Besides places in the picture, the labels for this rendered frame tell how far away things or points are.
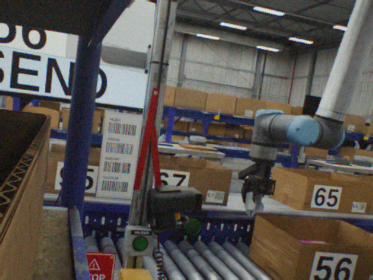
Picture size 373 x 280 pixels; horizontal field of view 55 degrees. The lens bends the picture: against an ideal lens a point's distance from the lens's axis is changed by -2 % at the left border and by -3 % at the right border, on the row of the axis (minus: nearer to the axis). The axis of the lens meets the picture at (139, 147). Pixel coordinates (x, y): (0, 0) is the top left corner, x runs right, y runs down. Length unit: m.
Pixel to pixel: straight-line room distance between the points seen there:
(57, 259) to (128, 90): 0.70
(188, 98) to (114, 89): 5.42
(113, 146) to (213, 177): 0.82
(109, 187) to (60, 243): 0.53
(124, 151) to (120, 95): 0.17
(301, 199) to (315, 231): 0.28
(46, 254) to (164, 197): 0.54
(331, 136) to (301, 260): 0.40
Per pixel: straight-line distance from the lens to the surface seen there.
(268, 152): 1.26
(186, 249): 1.47
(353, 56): 1.28
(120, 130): 0.81
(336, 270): 1.34
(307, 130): 1.17
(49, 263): 0.27
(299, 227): 1.57
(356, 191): 2.03
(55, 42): 0.86
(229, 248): 1.56
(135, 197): 0.85
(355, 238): 1.63
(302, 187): 1.85
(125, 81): 0.93
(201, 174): 1.55
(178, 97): 6.25
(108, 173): 0.82
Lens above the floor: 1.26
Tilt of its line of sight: 6 degrees down
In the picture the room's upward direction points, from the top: 7 degrees clockwise
